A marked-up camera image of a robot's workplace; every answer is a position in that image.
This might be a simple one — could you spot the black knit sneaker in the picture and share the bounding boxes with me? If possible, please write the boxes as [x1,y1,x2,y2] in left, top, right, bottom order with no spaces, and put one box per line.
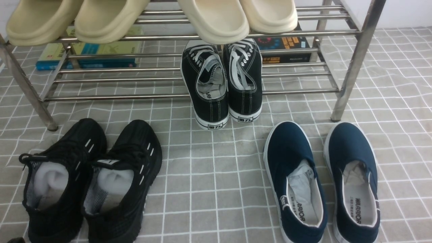
[81,119,163,243]
[19,117,107,243]

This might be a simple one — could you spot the steel shoe rack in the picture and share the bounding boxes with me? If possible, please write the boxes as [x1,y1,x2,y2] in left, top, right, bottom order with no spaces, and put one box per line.
[1,0,385,131]

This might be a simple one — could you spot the left black canvas sneaker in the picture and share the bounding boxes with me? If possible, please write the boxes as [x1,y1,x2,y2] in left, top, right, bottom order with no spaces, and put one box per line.
[180,40,229,131]

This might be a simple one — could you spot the black canvas sneaker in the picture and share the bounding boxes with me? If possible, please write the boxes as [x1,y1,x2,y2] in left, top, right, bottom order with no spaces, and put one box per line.
[222,38,263,123]
[180,40,229,131]

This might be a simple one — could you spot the right black canvas sneaker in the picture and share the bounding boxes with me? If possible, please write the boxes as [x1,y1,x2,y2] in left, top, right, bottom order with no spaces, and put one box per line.
[222,38,263,123]

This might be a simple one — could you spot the grey checkered floor mat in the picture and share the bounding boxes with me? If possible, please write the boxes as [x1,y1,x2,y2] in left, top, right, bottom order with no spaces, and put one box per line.
[1,27,431,243]

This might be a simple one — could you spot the black and orange book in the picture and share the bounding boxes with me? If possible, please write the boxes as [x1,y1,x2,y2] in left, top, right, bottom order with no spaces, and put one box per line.
[254,36,311,64]

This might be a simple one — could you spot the cream slipper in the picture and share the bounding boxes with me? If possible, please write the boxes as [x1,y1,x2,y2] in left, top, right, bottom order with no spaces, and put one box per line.
[240,0,298,33]
[178,0,250,45]

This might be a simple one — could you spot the left navy slip-on shoe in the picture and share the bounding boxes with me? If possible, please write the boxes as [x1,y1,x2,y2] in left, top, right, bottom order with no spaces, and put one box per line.
[263,121,328,243]

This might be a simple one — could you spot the navy slip-on shoe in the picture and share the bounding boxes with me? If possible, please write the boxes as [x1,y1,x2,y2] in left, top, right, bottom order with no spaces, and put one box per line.
[263,121,328,243]
[324,122,380,243]

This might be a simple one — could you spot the green and blue book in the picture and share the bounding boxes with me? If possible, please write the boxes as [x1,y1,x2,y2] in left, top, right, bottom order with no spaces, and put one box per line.
[35,40,142,71]

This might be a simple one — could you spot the far right cream slipper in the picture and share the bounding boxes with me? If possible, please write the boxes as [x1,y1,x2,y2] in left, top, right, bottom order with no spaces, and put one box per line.
[240,0,298,33]

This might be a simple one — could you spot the right navy slip-on shoe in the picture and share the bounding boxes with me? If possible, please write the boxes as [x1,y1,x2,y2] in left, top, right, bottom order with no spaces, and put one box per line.
[324,122,380,243]

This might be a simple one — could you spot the beige slipper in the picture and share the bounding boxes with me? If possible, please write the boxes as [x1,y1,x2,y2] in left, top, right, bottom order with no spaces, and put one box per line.
[6,0,83,46]
[74,0,150,44]

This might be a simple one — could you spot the far left beige slipper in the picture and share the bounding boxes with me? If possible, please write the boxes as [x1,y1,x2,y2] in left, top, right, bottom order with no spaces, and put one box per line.
[6,0,83,46]

